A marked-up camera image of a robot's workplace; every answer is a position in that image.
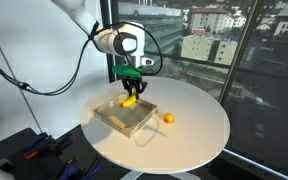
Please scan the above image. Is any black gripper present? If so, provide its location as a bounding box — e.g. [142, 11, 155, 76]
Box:
[122, 77, 149, 101]

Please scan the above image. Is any yellow banana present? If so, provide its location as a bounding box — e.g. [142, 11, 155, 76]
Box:
[119, 94, 139, 108]

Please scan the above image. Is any shallow wooden box tray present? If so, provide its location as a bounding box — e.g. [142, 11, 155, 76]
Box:
[92, 92, 159, 140]

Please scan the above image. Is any small round orange fruit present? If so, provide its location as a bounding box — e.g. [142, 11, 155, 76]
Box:
[162, 112, 176, 125]

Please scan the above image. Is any dark corner window mullion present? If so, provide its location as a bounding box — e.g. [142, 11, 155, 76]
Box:
[99, 0, 122, 84]

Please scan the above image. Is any dark blue black clamp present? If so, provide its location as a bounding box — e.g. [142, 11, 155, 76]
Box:
[52, 134, 74, 155]

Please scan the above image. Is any white table base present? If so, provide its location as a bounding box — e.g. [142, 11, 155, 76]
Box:
[120, 170, 193, 180]

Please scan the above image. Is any blue clamp with orange trigger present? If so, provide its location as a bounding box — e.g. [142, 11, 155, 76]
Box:
[23, 132, 52, 160]

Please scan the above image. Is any dark slim window mullion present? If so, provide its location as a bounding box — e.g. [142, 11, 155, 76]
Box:
[218, 0, 265, 106]

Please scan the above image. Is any white window sill strip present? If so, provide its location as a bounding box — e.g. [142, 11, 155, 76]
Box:
[222, 148, 288, 180]

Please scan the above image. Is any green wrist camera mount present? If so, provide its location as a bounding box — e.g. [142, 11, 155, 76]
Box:
[112, 64, 144, 80]

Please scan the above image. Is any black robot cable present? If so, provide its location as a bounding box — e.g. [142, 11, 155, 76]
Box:
[0, 21, 164, 97]

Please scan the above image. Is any dark horizontal window rail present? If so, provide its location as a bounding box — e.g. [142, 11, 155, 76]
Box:
[143, 49, 288, 82]

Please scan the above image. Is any blue handled clamp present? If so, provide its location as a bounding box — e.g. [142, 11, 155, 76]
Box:
[57, 159, 82, 180]
[83, 161, 104, 180]

